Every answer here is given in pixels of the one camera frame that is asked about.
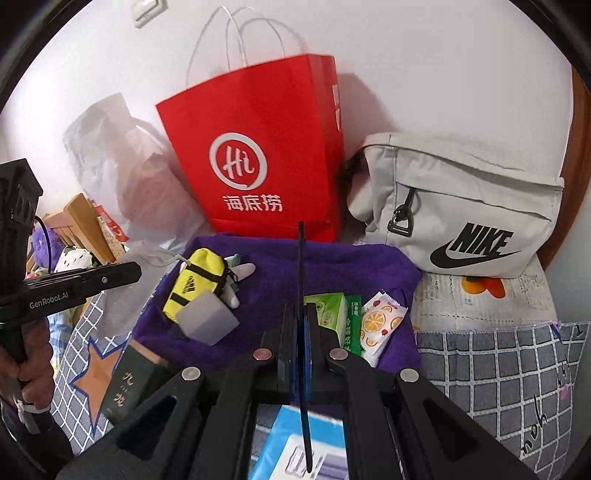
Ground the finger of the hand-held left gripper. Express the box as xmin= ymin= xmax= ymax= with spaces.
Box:
xmin=25 ymin=261 xmax=142 ymax=298

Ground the wooden headboard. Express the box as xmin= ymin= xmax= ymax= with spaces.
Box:
xmin=44 ymin=193 xmax=127 ymax=268

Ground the black cable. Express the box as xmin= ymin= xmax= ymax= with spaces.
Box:
xmin=33 ymin=215 xmax=54 ymax=268

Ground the grey checked star blanket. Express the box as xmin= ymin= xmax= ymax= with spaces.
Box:
xmin=48 ymin=291 xmax=591 ymax=476

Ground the person's left hand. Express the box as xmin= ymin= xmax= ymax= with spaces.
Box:
xmin=0 ymin=318 xmax=58 ymax=416

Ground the white light switch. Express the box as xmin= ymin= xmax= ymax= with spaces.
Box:
xmin=130 ymin=0 xmax=168 ymax=17

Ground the purple plush toy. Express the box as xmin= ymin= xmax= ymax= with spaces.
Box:
xmin=30 ymin=226 xmax=63 ymax=273

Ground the person's left forearm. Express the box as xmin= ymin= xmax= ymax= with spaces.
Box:
xmin=0 ymin=401 xmax=75 ymax=476

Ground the light green tissue pack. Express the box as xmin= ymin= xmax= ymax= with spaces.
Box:
xmin=304 ymin=293 xmax=349 ymax=340

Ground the blue tissue pack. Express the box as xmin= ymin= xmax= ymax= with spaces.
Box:
xmin=252 ymin=405 xmax=347 ymax=480

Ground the purple towel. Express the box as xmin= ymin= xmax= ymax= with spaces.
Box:
xmin=131 ymin=233 xmax=422 ymax=418

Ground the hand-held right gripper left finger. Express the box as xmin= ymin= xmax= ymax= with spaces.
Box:
xmin=55 ymin=304 xmax=300 ymax=480

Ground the white fruit-print packet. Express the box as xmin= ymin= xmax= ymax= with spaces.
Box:
xmin=360 ymin=291 xmax=409 ymax=367

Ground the beige waist bag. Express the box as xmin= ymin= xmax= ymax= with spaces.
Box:
xmin=346 ymin=131 xmax=565 ymax=279

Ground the white plastic bag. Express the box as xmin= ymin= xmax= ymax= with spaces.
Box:
xmin=62 ymin=92 xmax=206 ymax=252

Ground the white spotted plush toy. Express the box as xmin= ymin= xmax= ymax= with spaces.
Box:
xmin=54 ymin=246 xmax=93 ymax=275

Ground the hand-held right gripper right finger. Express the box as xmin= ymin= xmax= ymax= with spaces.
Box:
xmin=306 ymin=304 xmax=539 ymax=480

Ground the yellow mini bag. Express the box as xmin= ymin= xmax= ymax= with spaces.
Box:
xmin=161 ymin=248 xmax=229 ymax=326

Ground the white sponge block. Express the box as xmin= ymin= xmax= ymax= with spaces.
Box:
xmin=174 ymin=293 xmax=241 ymax=346

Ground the black and gold tin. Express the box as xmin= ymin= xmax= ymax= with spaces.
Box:
xmin=99 ymin=344 xmax=169 ymax=425

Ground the red paper bag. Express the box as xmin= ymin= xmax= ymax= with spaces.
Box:
xmin=154 ymin=6 xmax=346 ymax=244

